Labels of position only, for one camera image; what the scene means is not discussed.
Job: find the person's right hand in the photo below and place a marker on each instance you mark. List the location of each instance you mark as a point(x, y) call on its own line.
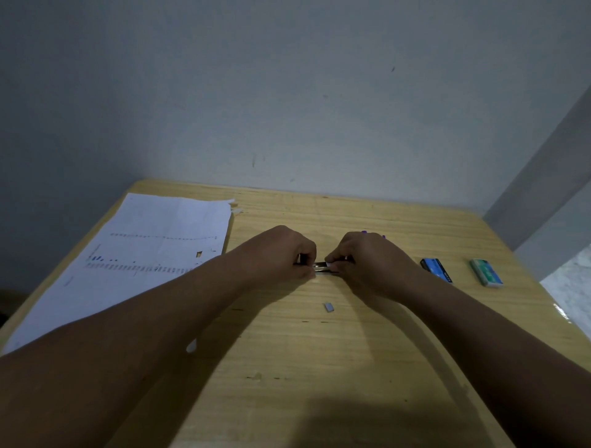
point(369, 263)

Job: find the person's left hand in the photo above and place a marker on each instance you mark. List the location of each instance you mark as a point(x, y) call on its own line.
point(277, 251)

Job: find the person's right fingers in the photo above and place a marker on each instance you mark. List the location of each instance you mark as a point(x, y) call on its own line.
point(337, 263)

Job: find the person's left fingers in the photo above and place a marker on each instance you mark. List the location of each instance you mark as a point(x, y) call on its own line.
point(304, 263)

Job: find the person's left forearm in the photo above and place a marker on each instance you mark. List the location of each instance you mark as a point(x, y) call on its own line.
point(124, 341)

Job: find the person's right forearm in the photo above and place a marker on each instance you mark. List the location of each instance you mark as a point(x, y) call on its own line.
point(503, 360)

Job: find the blue staple box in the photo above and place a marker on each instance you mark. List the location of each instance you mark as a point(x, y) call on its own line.
point(436, 270)

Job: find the green staple box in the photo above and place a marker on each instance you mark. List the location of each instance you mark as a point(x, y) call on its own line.
point(486, 272)

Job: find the white printed paper sheet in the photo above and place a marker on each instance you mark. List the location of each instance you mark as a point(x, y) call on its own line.
point(134, 258)

